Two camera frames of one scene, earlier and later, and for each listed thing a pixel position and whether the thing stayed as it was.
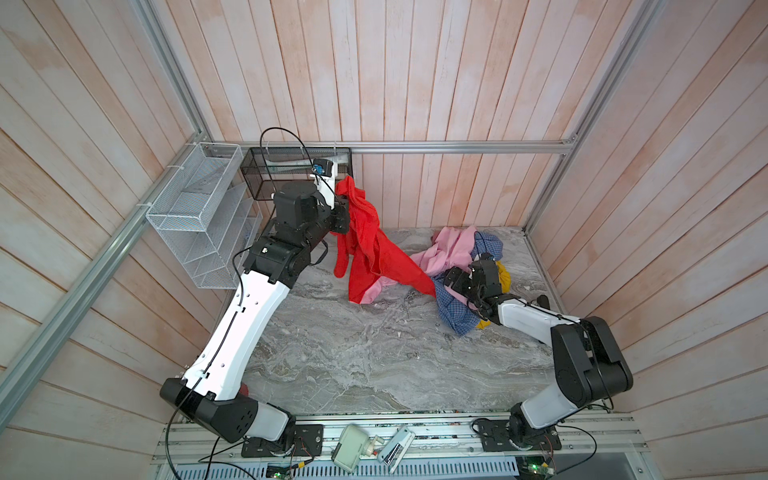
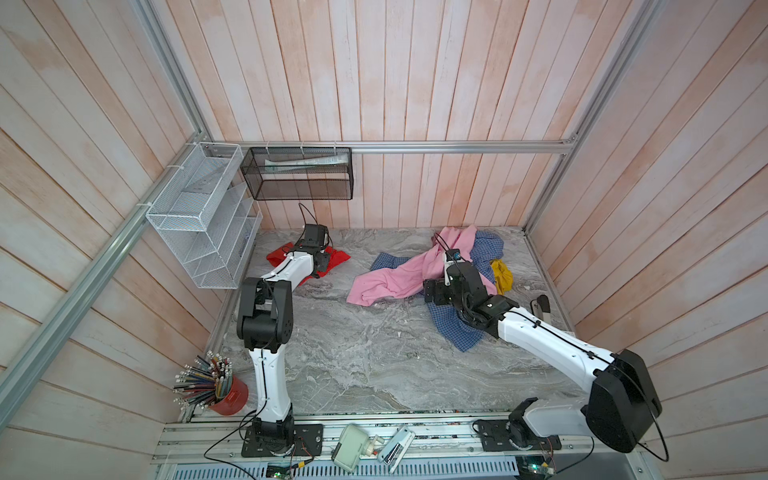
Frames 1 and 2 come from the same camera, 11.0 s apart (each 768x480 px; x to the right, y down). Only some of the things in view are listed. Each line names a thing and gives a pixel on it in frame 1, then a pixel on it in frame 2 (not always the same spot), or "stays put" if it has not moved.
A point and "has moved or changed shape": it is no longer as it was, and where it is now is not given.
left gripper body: x=326 y=219 -> x=325 y=260
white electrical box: x=352 y=441 stays put
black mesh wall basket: x=266 y=168 stays put
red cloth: x=370 y=253 has moved or changed shape
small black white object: x=543 y=301 stays put
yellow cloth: x=505 y=284 stays put
